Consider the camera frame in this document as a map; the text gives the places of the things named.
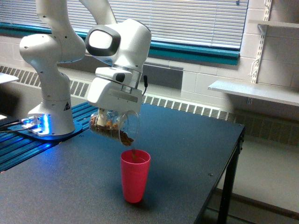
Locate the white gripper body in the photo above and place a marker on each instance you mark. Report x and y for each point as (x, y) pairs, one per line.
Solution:
(116, 89)

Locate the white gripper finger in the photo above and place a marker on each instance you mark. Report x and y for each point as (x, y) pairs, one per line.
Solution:
(102, 117)

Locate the brown granular contents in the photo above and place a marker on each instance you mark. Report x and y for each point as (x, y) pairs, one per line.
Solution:
(114, 133)

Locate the clear plastic cup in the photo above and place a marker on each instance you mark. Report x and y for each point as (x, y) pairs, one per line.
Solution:
(116, 127)

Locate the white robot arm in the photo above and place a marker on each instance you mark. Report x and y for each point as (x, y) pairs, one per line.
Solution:
(122, 46)

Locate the pink plastic cup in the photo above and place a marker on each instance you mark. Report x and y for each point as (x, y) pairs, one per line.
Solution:
(135, 165)

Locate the teal window sill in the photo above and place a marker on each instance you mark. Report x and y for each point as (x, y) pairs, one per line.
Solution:
(169, 51)

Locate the blue slotted aluminium table extension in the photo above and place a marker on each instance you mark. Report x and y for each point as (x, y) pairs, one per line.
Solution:
(16, 148)

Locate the white object at left edge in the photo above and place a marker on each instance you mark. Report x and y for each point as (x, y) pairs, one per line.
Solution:
(6, 78)

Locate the white window blinds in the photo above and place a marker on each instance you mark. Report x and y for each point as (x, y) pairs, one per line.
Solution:
(214, 23)

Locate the black table leg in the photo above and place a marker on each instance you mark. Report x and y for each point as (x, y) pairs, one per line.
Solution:
(229, 182)

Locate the white baseboard radiator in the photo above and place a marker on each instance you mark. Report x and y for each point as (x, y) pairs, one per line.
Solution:
(259, 126)

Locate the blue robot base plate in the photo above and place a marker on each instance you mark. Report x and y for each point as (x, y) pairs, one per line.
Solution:
(78, 129)

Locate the white shelf bracket rail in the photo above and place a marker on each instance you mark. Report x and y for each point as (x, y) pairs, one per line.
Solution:
(262, 26)

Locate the white lower wall shelf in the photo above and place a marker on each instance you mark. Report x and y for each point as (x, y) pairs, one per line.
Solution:
(257, 91)

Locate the white wall shelf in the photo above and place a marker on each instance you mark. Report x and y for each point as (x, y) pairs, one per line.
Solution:
(275, 24)
(257, 91)

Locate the white upper wall shelf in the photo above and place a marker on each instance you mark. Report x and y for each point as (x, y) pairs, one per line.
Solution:
(275, 24)

